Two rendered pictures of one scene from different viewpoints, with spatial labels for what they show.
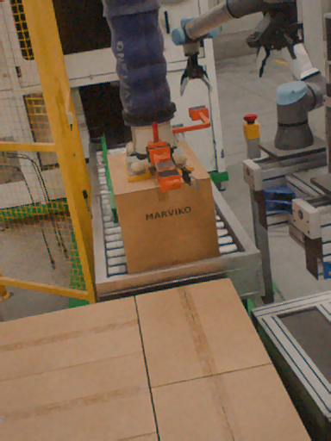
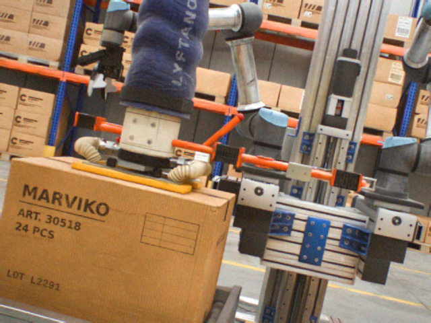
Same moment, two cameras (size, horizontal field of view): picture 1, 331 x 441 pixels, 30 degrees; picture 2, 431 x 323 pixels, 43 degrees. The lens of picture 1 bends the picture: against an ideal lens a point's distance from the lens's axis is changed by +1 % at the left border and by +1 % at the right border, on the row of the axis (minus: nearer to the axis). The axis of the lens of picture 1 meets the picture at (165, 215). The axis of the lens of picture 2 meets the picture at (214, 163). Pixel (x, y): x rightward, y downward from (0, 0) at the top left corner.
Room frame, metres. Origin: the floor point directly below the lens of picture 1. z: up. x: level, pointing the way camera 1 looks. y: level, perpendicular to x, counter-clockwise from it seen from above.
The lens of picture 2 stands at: (2.03, 1.61, 1.13)
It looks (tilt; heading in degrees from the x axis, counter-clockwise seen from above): 3 degrees down; 283
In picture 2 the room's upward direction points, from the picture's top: 12 degrees clockwise
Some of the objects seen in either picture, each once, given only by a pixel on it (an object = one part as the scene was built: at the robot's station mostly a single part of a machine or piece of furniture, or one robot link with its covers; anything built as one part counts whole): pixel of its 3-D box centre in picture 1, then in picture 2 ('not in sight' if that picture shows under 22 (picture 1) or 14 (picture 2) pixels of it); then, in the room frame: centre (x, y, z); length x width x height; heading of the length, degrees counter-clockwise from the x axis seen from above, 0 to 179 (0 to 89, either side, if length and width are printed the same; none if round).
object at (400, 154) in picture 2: not in sight; (399, 153); (1.82, -0.62, 1.20); 0.13 x 0.12 x 0.14; 3
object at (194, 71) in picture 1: (193, 65); (110, 61); (2.89, -0.24, 1.31); 0.09 x 0.08 x 0.12; 4
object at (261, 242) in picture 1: (259, 218); not in sight; (2.87, -0.47, 0.50); 0.07 x 0.07 x 1.00; 4
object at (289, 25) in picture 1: (281, 25); not in sight; (1.68, -0.38, 1.57); 0.09 x 0.08 x 0.12; 121
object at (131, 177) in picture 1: (134, 164); (133, 171); (2.59, 0.10, 0.97); 0.34 x 0.10 x 0.05; 4
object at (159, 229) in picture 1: (160, 205); (120, 241); (2.62, 0.02, 0.75); 0.60 x 0.40 x 0.40; 5
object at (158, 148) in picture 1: (159, 152); (228, 154); (2.35, -0.01, 1.08); 0.10 x 0.08 x 0.06; 94
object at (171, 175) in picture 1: (168, 179); (345, 180); (2.00, -0.03, 1.08); 0.08 x 0.07 x 0.05; 4
